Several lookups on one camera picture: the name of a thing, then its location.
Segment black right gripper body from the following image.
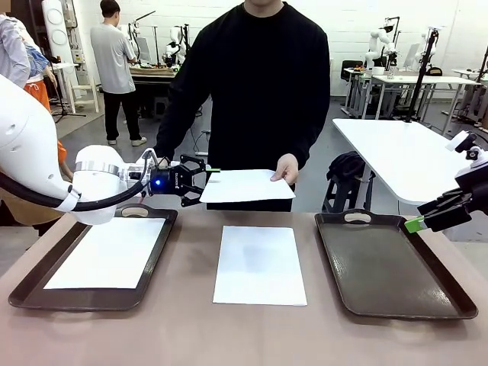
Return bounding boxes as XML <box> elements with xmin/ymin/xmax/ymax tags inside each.
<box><xmin>455</xmin><ymin>173</ymin><xmax>488</xmax><ymax>215</ymax></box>

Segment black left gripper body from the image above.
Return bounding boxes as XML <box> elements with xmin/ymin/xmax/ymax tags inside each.
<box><xmin>147</xmin><ymin>167</ymin><xmax>188</xmax><ymax>197</ymax></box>

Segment white A4 paper sheet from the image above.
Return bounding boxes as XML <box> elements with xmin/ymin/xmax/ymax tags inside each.
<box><xmin>199</xmin><ymin>169</ymin><xmax>297</xmax><ymax>204</ymax></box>
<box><xmin>43</xmin><ymin>217</ymin><xmax>167</xmax><ymax>291</ymax></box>

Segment person's left hand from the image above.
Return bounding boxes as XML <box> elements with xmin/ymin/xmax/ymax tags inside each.
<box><xmin>269</xmin><ymin>153</ymin><xmax>300</xmax><ymax>186</ymax></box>

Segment white desk leg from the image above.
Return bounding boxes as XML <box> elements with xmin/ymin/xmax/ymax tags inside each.
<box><xmin>194</xmin><ymin>129</ymin><xmax>213</xmax><ymax>157</ymax></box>

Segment large white table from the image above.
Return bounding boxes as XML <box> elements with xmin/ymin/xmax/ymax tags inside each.
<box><xmin>331</xmin><ymin>117</ymin><xmax>488</xmax><ymax>207</ymax></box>

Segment gray step stool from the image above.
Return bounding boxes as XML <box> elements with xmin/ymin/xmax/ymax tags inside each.
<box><xmin>154</xmin><ymin>95</ymin><xmax>171</xmax><ymax>122</ymax></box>

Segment brown plastic tray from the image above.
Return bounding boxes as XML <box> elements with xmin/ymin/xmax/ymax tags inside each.
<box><xmin>314</xmin><ymin>208</ymin><xmax>479</xmax><ymax>321</ymax></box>
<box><xmin>8</xmin><ymin>204</ymin><xmax>179</xmax><ymax>313</ymax></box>

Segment person in black sweater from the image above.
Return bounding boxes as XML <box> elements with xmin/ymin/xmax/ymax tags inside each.
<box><xmin>152</xmin><ymin>0</ymin><xmax>332</xmax><ymax>213</ymax></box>

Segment dark workbench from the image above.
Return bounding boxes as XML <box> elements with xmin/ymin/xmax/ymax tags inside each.
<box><xmin>129</xmin><ymin>65</ymin><xmax>180</xmax><ymax>119</ymax></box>

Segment black stool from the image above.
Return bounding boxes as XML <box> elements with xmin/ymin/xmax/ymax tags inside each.
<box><xmin>322</xmin><ymin>177</ymin><xmax>377</xmax><ymax>214</ymax></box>

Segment white wooden stool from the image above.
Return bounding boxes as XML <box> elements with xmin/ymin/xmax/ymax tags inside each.
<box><xmin>68</xmin><ymin>75</ymin><xmax>101</xmax><ymax>114</ymax></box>

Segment tall black stand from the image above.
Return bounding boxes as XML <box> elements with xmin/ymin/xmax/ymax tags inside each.
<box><xmin>403</xmin><ymin>28</ymin><xmax>439</xmax><ymax>124</ymax></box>

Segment long white table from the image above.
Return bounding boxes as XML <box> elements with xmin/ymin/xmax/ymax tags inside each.
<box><xmin>371</xmin><ymin>74</ymin><xmax>482</xmax><ymax>129</ymax></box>

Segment person in gray t-shirt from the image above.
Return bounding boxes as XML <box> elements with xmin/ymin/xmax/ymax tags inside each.
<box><xmin>90</xmin><ymin>0</ymin><xmax>148</xmax><ymax>146</ymax></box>

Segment brown cloth cover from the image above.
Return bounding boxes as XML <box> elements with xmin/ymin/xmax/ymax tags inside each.
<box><xmin>0</xmin><ymin>188</ymin><xmax>64</xmax><ymax>226</ymax></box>

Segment gray monitor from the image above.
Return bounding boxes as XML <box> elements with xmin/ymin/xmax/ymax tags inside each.
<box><xmin>403</xmin><ymin>42</ymin><xmax>421</xmax><ymax>69</ymax></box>

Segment black office chair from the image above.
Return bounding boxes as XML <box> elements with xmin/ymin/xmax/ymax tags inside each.
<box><xmin>341</xmin><ymin>59</ymin><xmax>365</xmax><ymax>83</ymax></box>

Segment white tower air conditioner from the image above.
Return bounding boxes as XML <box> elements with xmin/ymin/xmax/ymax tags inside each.
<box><xmin>40</xmin><ymin>0</ymin><xmax>77</xmax><ymax>64</ymax></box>

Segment person in orange shorts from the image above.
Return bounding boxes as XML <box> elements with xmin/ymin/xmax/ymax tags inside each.
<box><xmin>0</xmin><ymin>13</ymin><xmax>73</xmax><ymax>180</ymax></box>

